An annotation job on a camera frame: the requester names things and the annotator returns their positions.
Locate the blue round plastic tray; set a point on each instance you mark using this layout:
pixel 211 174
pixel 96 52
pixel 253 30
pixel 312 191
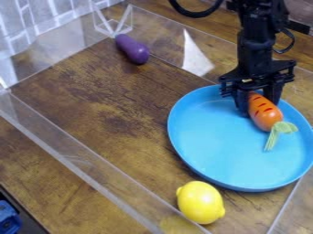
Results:
pixel 221 145

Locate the yellow toy lemon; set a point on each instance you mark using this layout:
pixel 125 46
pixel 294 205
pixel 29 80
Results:
pixel 200 202

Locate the blue object at corner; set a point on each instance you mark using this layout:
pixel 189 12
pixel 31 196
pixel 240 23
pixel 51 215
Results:
pixel 10 219

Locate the orange toy carrot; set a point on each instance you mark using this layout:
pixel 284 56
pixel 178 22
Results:
pixel 268 117

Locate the purple toy eggplant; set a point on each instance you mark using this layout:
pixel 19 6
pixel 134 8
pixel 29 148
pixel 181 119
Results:
pixel 134 49

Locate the dark baseboard strip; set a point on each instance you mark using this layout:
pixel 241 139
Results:
pixel 300 27

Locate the clear acrylic enclosure wall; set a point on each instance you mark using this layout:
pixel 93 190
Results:
pixel 88 162

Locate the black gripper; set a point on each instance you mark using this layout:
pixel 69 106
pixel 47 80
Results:
pixel 257 72

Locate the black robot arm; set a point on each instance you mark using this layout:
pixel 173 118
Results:
pixel 264 36

